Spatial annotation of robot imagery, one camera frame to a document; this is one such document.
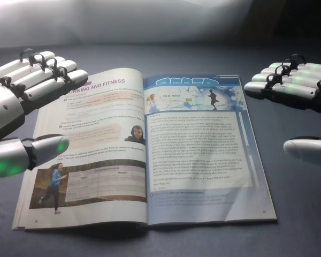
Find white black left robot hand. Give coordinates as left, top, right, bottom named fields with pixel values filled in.
left=0, top=48, right=89, bottom=179

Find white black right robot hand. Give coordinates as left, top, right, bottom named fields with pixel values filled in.
left=243, top=53, right=321, bottom=169

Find open textbook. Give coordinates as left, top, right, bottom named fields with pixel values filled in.
left=11, top=68, right=280, bottom=231

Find grey table cloth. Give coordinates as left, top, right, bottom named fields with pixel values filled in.
left=0, top=42, right=321, bottom=257

